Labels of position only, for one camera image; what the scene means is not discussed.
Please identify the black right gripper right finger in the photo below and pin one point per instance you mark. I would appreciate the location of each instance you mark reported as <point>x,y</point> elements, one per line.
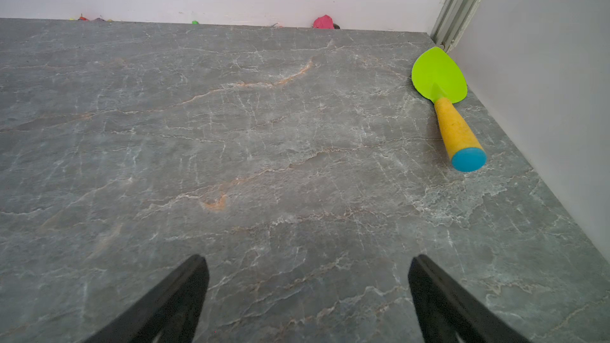
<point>448,313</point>

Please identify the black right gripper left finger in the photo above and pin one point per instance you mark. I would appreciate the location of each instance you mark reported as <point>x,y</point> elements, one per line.
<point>169,312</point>

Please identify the green leaf garden trowel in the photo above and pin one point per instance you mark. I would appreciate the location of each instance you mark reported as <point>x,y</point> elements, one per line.
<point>438,78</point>

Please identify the pink toy at wall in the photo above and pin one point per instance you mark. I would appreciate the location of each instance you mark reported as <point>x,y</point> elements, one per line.
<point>325,23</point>

